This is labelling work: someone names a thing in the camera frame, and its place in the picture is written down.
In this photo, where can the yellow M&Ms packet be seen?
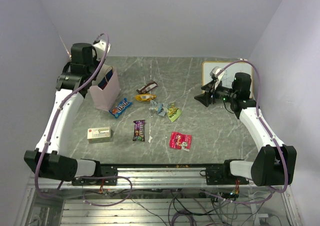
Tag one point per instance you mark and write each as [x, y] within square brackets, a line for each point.
[145, 97]

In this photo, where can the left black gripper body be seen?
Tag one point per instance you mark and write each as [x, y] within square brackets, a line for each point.
[96, 63]

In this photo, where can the blue Burts chips bag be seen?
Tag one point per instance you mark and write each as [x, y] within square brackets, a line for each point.
[103, 83]

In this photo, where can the aluminium frame rail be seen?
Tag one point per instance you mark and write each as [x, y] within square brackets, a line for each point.
[156, 177]

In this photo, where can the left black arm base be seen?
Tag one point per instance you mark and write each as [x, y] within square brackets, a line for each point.
[100, 171]

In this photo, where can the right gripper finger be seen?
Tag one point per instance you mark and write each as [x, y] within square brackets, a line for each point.
[209, 86]
[205, 99]

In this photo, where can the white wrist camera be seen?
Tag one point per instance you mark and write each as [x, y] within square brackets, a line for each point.
[217, 73]
[100, 47]

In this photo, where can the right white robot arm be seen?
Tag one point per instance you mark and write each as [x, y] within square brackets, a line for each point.
[275, 163]

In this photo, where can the green snack packet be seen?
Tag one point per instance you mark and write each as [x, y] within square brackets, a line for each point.
[173, 112]

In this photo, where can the small whiteboard with stand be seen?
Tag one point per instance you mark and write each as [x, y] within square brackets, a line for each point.
[229, 73]

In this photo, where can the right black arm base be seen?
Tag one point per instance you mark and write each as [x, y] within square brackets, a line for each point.
[220, 174]

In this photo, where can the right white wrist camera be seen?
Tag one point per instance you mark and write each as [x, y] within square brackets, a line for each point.
[217, 73]

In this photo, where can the brown chocolate bar wrapper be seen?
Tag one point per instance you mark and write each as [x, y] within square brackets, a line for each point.
[147, 88]

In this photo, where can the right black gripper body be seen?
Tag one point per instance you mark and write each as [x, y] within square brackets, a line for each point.
[223, 93]

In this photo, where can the blue M&Ms packet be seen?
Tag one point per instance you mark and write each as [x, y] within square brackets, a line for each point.
[120, 108]

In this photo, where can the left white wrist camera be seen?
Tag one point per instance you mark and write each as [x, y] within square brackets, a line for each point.
[100, 47]

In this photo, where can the pink paper bag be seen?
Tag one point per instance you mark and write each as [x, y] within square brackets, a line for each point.
[105, 99]

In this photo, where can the white cardboard box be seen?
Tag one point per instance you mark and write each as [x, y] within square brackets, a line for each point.
[99, 135]

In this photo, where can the light blue snack wrapper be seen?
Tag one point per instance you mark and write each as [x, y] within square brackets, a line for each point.
[160, 108]

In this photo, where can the red candy packet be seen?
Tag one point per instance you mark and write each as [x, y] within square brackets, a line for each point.
[180, 141]

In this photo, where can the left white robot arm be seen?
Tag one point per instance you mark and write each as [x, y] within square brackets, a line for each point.
[48, 159]

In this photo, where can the purple M&Ms packet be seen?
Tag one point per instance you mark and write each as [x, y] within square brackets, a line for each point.
[139, 130]

